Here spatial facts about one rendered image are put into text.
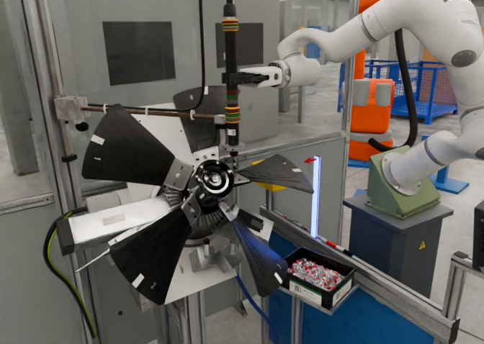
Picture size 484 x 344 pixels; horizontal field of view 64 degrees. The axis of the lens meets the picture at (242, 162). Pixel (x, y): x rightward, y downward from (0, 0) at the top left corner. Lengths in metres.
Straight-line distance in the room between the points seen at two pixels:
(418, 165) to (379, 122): 3.50
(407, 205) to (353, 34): 0.74
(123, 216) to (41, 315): 0.95
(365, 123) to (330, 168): 2.53
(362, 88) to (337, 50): 3.74
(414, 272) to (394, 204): 0.30
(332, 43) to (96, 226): 0.84
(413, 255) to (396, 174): 0.32
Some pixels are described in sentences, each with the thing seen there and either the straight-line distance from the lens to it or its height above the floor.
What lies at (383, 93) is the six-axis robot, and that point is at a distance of 4.93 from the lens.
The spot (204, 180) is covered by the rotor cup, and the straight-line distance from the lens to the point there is 1.09.
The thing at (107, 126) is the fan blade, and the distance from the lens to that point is 1.13.
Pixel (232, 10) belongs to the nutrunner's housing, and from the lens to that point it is 1.11.
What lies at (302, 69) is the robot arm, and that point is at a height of 1.50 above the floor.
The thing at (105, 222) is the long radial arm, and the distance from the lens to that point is 1.17.
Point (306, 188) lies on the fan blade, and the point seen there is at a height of 1.13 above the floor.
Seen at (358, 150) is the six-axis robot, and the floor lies 0.18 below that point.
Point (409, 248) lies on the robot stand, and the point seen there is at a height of 0.82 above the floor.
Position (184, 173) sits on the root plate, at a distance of 1.14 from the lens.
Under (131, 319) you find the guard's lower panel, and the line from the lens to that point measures 2.19.
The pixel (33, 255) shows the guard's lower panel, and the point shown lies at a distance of 1.88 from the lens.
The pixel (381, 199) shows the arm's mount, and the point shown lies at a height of 0.98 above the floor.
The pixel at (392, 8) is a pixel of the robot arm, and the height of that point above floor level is 1.66.
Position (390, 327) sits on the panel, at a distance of 1.45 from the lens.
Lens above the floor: 1.62
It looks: 19 degrees down
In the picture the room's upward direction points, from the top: 1 degrees counter-clockwise
